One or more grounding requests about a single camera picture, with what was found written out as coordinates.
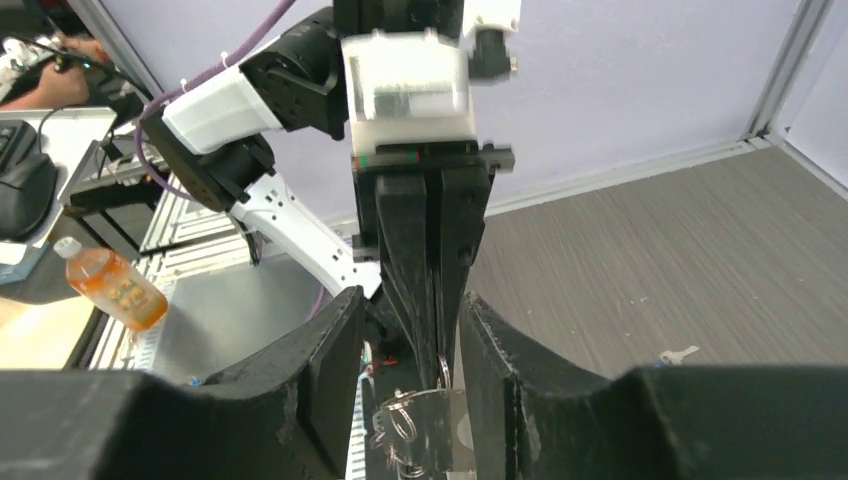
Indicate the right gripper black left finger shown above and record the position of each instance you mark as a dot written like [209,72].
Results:
[284,412]

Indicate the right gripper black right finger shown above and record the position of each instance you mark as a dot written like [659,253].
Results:
[535,415]

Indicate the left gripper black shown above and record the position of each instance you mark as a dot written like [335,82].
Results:
[400,202]

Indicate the metal keyring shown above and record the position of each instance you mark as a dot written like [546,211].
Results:
[444,379]

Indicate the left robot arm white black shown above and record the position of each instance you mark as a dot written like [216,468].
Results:
[211,130]

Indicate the blue capped key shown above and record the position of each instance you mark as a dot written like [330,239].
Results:
[675,357]

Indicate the orange drink bottle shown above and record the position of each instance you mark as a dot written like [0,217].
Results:
[112,284]

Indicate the black computer mouse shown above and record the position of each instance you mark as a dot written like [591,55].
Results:
[27,196]

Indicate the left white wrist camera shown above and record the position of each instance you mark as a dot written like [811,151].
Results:
[406,88]

